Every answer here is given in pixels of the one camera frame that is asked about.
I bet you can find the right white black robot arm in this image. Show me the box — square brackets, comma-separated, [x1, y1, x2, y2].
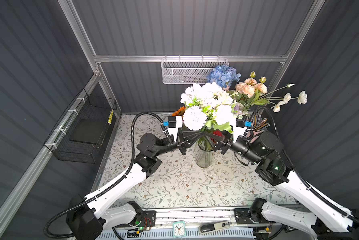
[206, 132, 359, 240]

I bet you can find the floral patterned table mat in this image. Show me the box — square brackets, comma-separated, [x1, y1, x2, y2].
[99, 115, 296, 209]

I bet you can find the black wire basket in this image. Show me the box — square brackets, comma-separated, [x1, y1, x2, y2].
[44, 91, 117, 164]

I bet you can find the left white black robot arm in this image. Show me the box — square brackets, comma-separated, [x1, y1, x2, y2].
[66, 128, 216, 240]

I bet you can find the clear ribbed glass vase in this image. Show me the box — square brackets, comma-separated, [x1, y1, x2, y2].
[195, 137, 213, 168]

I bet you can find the cream peach rose stem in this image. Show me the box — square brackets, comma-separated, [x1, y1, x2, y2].
[254, 77, 267, 95]

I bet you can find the lilac small blossom sprig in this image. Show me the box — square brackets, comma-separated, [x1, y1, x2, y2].
[233, 103, 247, 116]

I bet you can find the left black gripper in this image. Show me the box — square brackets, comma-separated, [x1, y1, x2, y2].
[152, 128, 200, 159]

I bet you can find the pale pink peony flower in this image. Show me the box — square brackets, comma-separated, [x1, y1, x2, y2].
[235, 71, 257, 98]

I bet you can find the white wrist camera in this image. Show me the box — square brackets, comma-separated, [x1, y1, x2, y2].
[230, 115, 252, 143]
[163, 116, 183, 142]

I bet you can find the white wire mesh basket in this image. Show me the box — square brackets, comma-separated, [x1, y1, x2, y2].
[161, 58, 229, 85]

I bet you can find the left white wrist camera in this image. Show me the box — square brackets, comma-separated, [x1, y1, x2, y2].
[163, 116, 183, 142]

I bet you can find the small green alarm clock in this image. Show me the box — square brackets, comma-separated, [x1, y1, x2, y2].
[172, 221, 186, 238]

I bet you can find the white poppy flower stem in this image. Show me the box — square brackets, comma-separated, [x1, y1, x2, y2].
[253, 84, 308, 113]

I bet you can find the red flower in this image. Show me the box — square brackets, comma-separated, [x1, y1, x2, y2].
[213, 130, 223, 137]

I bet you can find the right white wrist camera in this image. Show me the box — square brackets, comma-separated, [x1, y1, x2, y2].
[230, 115, 252, 143]

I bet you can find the purple pompom flower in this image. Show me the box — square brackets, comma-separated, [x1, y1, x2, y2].
[182, 106, 207, 131]

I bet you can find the blue hydrangea flower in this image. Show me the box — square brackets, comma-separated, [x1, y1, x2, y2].
[206, 65, 241, 90]

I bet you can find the right black corrugated cable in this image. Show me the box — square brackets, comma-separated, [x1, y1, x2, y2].
[249, 105, 359, 230]

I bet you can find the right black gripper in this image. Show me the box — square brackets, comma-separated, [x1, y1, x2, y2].
[203, 119, 260, 166]

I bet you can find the grey stapler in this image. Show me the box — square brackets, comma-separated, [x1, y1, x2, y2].
[198, 221, 231, 235]

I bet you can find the orange flower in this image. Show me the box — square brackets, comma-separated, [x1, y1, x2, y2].
[172, 106, 186, 117]

